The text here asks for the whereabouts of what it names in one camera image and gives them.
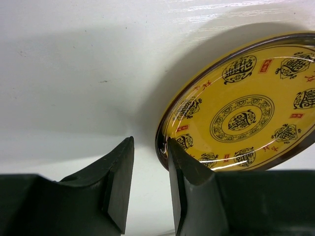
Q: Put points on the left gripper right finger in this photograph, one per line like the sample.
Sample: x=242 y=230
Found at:
x=239 y=203

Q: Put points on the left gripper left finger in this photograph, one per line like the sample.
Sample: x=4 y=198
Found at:
x=90 y=202

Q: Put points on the yellow patterned plate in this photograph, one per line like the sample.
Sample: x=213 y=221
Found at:
x=251 y=109

